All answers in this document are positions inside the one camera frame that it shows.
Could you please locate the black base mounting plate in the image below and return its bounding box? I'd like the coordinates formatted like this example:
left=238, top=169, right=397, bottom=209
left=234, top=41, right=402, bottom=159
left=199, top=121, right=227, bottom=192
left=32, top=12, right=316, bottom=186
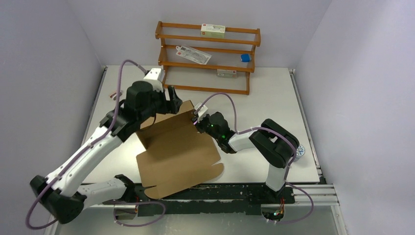
left=102, top=183, right=296, bottom=218

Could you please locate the small red grey object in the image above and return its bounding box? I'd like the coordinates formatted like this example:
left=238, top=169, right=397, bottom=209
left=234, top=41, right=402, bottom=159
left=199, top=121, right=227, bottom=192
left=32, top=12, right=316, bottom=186
left=109, top=91, right=123, bottom=100

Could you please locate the purple cable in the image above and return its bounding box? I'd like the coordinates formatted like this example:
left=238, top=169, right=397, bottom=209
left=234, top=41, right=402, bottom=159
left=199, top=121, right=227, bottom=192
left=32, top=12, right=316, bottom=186
left=25, top=59, right=166, bottom=230
left=193, top=92, right=315, bottom=225

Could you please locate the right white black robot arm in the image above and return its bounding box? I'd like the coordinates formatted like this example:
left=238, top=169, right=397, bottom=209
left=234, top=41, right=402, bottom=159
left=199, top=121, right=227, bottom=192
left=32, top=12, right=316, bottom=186
left=191, top=112, right=300, bottom=203

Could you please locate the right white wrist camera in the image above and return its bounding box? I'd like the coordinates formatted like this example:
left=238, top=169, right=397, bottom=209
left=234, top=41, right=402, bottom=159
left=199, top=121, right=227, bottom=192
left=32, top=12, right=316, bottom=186
left=194, top=102, right=208, bottom=122

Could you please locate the white green box top shelf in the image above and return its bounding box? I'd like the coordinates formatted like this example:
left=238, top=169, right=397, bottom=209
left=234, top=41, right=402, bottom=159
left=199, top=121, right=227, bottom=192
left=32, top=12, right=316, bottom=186
left=201, top=23, right=226, bottom=39

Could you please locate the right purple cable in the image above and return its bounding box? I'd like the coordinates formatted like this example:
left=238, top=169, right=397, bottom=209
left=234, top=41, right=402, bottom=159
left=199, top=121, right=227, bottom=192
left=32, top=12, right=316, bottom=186
left=193, top=92, right=315, bottom=225

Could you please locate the clear plastic packaged item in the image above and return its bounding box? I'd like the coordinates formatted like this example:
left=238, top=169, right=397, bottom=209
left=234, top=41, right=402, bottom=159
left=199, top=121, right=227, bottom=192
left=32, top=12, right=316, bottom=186
left=176, top=46, right=211, bottom=65

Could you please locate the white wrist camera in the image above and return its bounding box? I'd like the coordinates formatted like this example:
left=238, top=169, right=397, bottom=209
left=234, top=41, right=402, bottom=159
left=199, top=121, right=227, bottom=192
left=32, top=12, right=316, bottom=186
left=194, top=102, right=208, bottom=122
left=143, top=68, right=164, bottom=92

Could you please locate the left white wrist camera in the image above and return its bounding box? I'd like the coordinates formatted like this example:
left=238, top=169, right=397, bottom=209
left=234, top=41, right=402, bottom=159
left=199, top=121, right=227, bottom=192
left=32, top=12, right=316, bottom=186
left=143, top=68, right=164, bottom=92

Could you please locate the small blue object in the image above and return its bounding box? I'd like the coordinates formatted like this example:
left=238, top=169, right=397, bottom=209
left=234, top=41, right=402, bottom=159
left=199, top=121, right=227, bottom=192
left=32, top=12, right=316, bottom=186
left=240, top=54, right=252, bottom=63

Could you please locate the aluminium rail frame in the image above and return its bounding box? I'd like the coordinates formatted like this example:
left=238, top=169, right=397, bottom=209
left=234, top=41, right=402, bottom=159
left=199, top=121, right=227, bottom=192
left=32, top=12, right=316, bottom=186
left=53, top=184, right=340, bottom=208

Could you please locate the grey box bottom shelf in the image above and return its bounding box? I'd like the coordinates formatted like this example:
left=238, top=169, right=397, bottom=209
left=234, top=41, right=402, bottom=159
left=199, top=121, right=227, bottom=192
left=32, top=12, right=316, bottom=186
left=216, top=69, right=237, bottom=78

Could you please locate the round blue white sticker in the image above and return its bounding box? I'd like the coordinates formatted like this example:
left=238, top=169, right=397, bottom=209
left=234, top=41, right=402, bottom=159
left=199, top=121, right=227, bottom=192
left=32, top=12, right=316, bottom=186
left=294, top=144, right=305, bottom=162

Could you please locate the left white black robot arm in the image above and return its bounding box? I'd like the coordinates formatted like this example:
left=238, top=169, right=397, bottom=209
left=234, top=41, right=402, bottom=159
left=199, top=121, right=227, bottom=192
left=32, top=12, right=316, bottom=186
left=30, top=81, right=183, bottom=224

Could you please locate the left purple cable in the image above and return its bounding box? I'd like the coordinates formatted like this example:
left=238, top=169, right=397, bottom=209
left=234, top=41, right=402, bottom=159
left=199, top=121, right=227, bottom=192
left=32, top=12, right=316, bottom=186
left=25, top=59, right=166, bottom=230

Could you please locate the orange wooden shelf rack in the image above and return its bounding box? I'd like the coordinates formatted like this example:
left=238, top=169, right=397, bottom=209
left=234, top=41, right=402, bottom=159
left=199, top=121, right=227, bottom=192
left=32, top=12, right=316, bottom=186
left=155, top=21, right=261, bottom=95

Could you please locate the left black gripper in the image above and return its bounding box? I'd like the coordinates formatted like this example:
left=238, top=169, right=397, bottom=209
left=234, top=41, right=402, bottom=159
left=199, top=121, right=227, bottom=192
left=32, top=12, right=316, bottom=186
left=138, top=84, right=182, bottom=122

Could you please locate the brown cardboard box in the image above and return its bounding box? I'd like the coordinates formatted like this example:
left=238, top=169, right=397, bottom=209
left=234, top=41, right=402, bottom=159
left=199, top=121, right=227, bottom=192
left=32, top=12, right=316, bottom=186
left=136, top=100, right=224, bottom=199

